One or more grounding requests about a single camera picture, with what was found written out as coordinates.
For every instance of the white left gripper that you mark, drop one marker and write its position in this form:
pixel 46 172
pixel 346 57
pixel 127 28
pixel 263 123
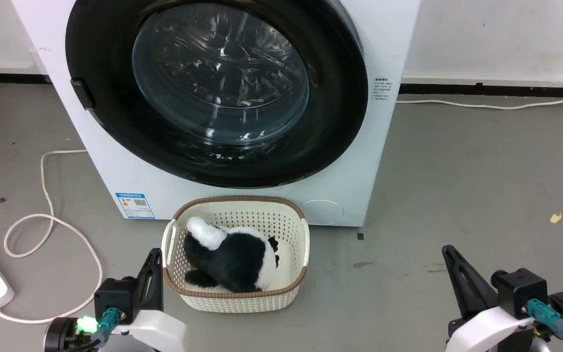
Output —
pixel 157 330

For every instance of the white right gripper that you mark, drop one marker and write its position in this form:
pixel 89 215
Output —
pixel 491 330

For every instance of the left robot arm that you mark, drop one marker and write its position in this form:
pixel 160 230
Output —
pixel 59 336

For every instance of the white front-load washing machine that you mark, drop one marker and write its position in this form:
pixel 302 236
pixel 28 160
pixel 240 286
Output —
pixel 115 166

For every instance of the round black glass washer door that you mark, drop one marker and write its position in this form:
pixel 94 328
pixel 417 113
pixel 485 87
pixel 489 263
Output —
pixel 115 122

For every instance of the blue energy label sticker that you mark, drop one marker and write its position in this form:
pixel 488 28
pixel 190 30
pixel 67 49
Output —
pixel 135 205

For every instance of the black and white plush panda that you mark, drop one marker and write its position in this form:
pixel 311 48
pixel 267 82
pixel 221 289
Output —
pixel 235 261

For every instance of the small yellow paper scrap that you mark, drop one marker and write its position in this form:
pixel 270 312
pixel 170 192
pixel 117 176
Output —
pixel 555 218

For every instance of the cream plastic laundry basket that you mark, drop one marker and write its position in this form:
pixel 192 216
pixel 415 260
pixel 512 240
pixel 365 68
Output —
pixel 242 215

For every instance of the round white filter cover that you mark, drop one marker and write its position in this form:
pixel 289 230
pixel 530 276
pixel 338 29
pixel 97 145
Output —
pixel 321 212

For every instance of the small printed text sticker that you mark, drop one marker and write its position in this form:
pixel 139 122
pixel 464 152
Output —
pixel 382 89

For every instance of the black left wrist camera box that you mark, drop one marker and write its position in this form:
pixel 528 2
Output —
pixel 115 298

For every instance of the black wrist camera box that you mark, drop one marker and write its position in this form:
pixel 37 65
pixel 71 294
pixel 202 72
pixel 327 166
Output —
pixel 518 291
pixel 115 298

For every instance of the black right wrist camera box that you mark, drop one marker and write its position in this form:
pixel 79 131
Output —
pixel 518 291

